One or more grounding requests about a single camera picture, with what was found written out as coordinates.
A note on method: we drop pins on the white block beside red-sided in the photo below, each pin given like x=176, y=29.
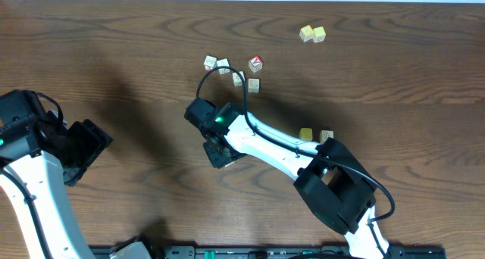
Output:
x=223, y=66

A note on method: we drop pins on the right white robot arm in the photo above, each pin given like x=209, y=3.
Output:
x=329, y=179

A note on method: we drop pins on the red letter A block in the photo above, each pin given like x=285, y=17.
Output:
x=255, y=64

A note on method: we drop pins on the yellow block far left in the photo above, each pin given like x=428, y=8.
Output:
x=306, y=33

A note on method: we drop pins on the yellow block far right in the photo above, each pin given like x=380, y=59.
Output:
x=319, y=34

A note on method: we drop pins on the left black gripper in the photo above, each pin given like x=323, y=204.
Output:
x=92, y=136

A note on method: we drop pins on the yellow letter block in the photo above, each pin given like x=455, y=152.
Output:
x=306, y=134

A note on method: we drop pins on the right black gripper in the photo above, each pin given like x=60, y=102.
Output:
x=217, y=159

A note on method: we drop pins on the white block red side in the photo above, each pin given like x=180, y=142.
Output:
x=210, y=62

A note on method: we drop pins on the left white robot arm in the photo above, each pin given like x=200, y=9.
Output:
x=35, y=187

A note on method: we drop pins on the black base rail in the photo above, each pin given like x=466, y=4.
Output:
x=178, y=251

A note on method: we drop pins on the white block ring symbol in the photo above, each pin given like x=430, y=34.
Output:
x=253, y=85

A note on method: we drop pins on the white block number eight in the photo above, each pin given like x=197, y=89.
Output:
x=325, y=135

